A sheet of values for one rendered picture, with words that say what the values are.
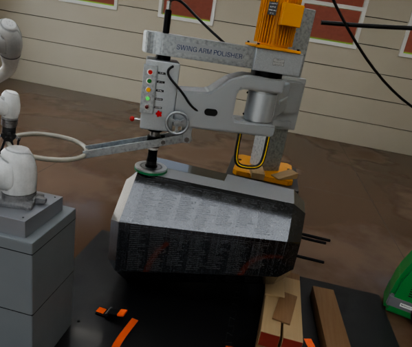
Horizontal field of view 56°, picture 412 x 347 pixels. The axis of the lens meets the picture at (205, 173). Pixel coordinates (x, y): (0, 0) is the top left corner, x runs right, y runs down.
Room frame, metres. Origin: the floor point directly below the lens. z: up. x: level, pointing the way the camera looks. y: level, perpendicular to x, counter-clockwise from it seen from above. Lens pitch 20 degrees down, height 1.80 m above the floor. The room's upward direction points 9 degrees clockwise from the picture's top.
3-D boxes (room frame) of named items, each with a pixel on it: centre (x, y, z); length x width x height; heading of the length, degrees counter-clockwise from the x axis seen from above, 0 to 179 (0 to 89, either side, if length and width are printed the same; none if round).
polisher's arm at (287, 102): (2.98, -0.42, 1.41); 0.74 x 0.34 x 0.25; 162
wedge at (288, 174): (2.99, -0.63, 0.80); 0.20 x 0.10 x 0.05; 123
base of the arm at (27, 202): (1.69, 0.86, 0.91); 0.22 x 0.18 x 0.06; 93
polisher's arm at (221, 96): (2.49, -0.02, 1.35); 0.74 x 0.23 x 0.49; 101
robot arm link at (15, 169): (1.69, 0.89, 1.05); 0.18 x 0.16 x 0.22; 118
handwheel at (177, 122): (2.33, 0.23, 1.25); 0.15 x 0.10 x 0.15; 101
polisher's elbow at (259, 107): (2.56, -0.28, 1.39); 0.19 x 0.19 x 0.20
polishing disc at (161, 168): (2.43, 0.37, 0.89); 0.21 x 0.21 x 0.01
